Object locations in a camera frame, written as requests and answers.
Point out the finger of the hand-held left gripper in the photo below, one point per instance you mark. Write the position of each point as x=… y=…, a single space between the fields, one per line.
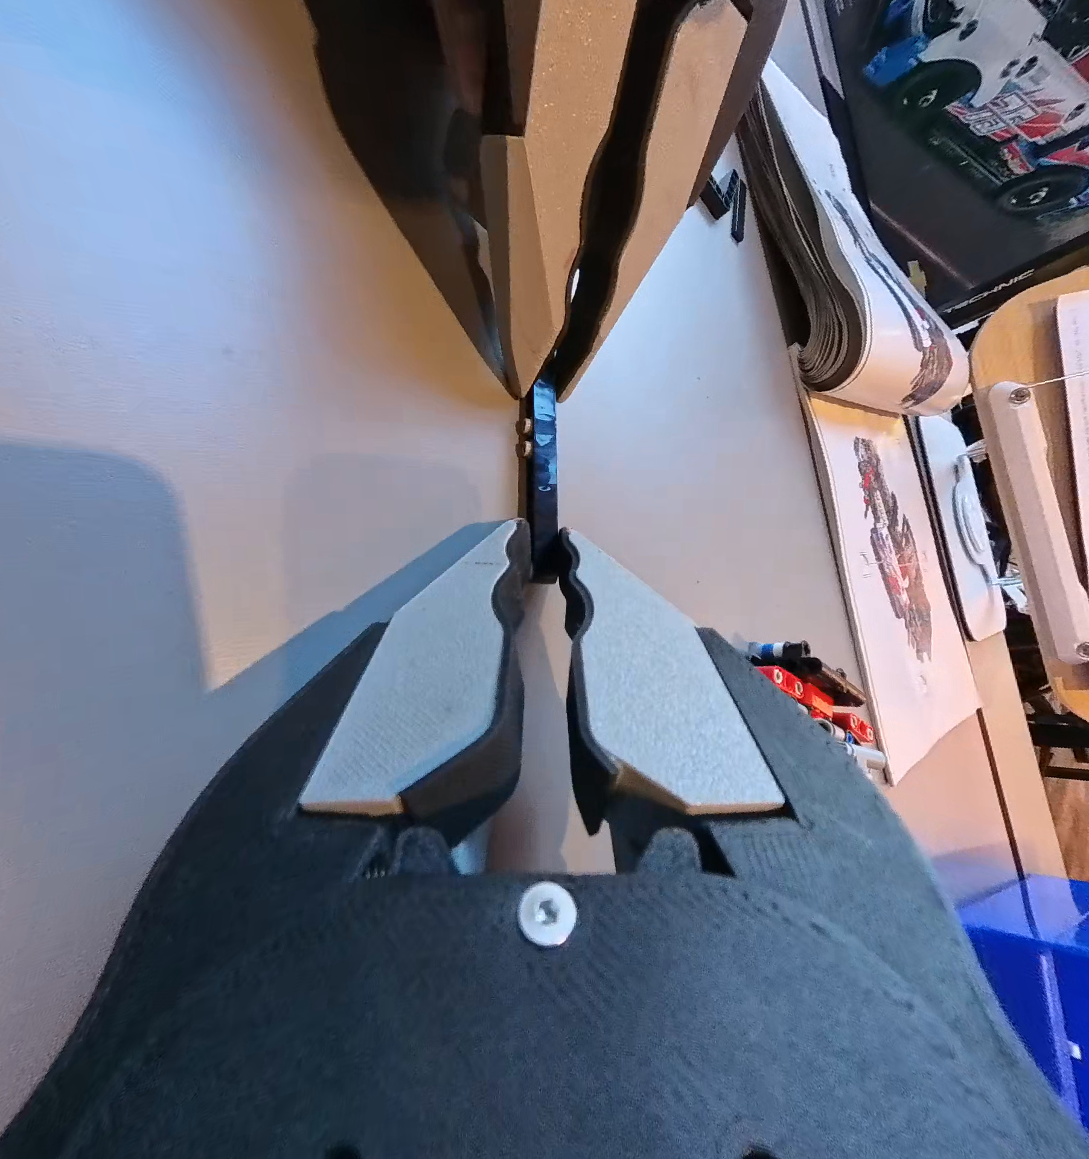
x=554 y=136
x=689 y=136

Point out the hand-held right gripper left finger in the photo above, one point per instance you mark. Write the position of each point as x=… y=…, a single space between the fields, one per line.
x=407 y=716

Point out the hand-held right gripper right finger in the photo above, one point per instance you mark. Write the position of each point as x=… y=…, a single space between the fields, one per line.
x=671 y=716

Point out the toy brick car model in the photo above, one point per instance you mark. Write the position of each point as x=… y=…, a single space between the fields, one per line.
x=807 y=688

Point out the long black toy beam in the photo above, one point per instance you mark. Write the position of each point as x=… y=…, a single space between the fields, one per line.
x=544 y=489

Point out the small black toy part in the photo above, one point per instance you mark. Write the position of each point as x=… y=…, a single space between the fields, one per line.
x=737 y=216

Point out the curled open instruction booklet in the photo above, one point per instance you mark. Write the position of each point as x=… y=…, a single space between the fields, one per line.
x=870 y=299

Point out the black toy set box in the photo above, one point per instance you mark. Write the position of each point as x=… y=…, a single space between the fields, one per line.
x=961 y=89

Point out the white rounded tray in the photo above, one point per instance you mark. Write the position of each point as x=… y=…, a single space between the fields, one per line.
x=961 y=561

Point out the wooden board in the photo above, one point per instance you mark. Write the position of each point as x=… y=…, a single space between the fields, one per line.
x=995 y=338

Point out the blue plastic bin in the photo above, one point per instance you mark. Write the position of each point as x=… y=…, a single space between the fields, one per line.
x=1051 y=995

